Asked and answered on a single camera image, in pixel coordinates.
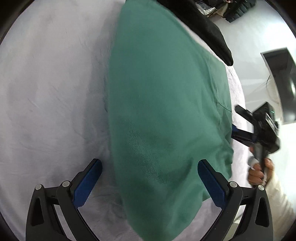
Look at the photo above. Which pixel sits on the dark hanging clothes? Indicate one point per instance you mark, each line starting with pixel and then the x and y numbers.
pixel 229 10

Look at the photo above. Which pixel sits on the green work jacket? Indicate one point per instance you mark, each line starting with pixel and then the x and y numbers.
pixel 169 107

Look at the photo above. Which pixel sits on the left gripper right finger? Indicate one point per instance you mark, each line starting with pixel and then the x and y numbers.
pixel 256 222

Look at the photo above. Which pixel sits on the black garment on bed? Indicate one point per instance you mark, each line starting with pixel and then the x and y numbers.
pixel 188 13

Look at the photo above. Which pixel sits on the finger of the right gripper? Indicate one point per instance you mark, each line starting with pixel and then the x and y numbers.
pixel 244 137
pixel 244 113

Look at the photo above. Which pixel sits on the black monitor screen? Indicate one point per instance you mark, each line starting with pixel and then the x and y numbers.
pixel 282 68

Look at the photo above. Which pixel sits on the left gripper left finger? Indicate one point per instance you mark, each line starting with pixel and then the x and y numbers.
pixel 42 220

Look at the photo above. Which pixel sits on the person's right hand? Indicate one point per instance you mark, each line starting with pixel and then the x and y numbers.
pixel 257 175

